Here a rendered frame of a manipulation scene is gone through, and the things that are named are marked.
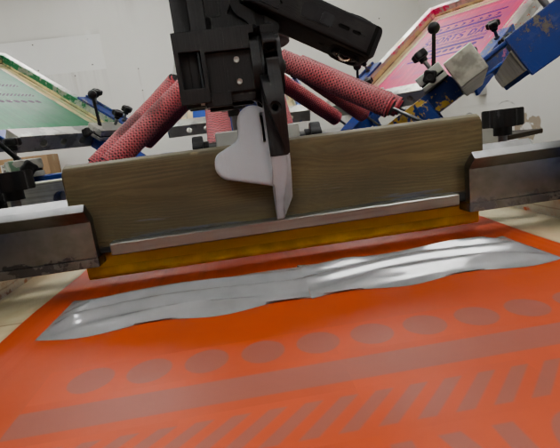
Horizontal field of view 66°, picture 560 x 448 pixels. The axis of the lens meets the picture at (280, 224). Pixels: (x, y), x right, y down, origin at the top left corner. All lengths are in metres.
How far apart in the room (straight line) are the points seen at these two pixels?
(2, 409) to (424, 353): 0.20
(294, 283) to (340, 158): 0.12
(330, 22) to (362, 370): 0.26
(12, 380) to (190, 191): 0.18
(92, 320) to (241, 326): 0.11
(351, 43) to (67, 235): 0.27
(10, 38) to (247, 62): 4.72
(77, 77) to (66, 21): 0.50
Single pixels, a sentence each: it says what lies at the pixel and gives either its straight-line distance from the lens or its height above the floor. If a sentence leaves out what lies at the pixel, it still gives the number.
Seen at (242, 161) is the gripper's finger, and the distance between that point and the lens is 0.34.
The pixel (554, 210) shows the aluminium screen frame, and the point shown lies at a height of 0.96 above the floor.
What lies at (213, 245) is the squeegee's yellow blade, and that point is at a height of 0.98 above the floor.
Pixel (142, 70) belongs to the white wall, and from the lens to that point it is 4.63.
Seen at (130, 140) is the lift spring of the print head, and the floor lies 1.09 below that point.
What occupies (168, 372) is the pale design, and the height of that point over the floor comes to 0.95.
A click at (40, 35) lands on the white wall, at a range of 4.94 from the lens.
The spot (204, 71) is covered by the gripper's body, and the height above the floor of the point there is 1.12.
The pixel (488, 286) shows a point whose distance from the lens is 0.30.
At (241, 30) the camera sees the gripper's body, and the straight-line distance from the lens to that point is 0.35.
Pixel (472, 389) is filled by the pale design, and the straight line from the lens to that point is 0.20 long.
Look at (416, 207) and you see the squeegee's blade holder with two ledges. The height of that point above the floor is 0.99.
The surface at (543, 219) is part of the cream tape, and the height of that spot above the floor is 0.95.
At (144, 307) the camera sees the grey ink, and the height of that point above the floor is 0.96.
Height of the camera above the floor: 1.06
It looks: 12 degrees down
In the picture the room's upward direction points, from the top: 7 degrees counter-clockwise
